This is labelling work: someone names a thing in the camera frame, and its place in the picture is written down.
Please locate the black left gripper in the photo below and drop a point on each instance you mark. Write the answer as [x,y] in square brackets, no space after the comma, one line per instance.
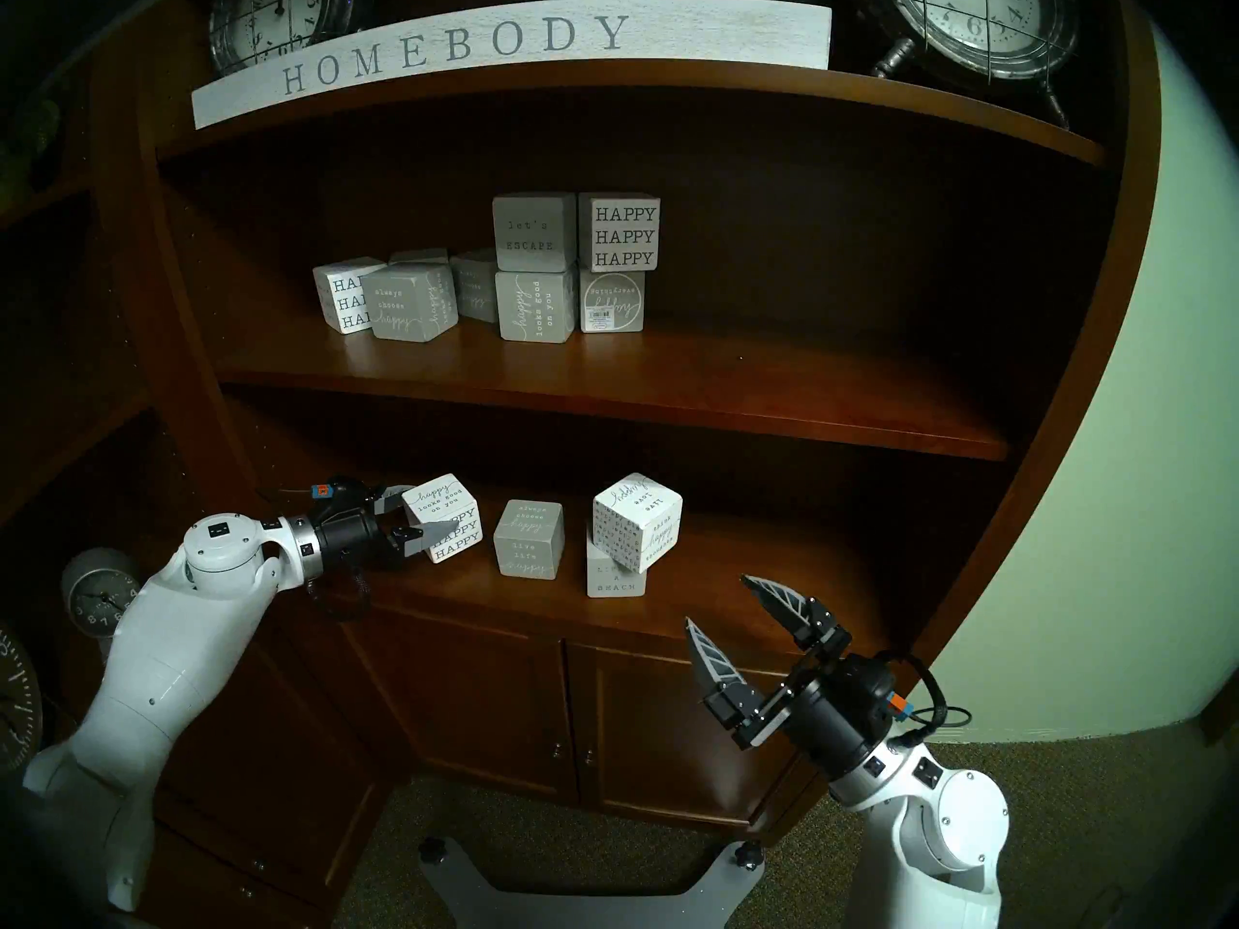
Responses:
[348,540]

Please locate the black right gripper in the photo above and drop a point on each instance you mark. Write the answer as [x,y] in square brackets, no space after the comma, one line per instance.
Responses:
[837,709]

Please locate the white HAPPY lettered cube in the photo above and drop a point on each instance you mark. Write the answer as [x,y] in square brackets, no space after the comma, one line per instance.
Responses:
[619,235]
[450,511]
[339,298]

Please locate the white happy place print cube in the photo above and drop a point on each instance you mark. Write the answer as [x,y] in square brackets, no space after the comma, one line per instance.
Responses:
[639,521]

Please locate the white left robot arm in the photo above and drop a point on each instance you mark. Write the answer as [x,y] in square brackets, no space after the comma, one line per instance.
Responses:
[165,646]

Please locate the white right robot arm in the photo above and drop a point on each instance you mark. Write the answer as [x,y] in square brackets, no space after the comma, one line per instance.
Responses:
[929,830]

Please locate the grey always choose happy cube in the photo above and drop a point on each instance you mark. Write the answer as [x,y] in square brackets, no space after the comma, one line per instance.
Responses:
[528,545]
[407,303]

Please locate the wooden cabinet door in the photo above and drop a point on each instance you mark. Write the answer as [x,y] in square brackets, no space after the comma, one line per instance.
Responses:
[658,743]
[484,704]

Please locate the grey life's a beach cube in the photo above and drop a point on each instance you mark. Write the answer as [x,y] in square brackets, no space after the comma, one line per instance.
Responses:
[615,581]

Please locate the black base knob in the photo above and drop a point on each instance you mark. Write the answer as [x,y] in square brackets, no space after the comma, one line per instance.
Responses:
[431,848]
[745,854]

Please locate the grey small lettered cube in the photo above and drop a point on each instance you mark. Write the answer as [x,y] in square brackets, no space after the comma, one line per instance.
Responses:
[476,284]

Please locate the grey happy looks good cube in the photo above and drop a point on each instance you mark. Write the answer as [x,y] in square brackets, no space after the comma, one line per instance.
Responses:
[537,308]

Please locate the brown wooden bookshelf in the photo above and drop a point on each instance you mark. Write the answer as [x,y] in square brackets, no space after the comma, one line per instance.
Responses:
[678,380]

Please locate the plain white cube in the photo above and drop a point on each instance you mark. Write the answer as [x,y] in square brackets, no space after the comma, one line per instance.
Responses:
[418,256]

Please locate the white cube with barcode sticker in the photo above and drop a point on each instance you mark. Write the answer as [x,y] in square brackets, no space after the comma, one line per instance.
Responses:
[612,303]

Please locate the grey let's escape cube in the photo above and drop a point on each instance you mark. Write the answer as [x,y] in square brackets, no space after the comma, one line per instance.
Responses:
[532,232]

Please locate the brown wooden side shelf unit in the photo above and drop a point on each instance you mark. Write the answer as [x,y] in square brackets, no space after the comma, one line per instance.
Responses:
[281,811]

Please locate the small grey alarm clock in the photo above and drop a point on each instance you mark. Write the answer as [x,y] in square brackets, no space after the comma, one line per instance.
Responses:
[92,593]

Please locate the large dark round clock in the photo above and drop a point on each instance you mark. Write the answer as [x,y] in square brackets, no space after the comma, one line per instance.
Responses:
[15,704]

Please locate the white HOMEBODY wooden sign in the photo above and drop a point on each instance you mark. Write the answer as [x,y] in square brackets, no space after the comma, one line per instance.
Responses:
[484,42]

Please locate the green artificial plant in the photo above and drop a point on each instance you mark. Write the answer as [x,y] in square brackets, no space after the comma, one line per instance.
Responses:
[41,129]

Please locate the ship wheel metal clock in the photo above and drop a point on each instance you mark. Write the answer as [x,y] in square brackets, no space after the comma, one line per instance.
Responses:
[968,17]

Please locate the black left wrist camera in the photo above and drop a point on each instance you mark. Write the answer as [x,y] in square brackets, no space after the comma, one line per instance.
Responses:
[350,492]

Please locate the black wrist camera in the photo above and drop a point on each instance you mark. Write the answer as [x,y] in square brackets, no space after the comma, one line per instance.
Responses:
[350,492]
[876,680]

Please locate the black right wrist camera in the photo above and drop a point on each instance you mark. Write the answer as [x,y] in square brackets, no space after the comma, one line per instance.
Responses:
[876,680]

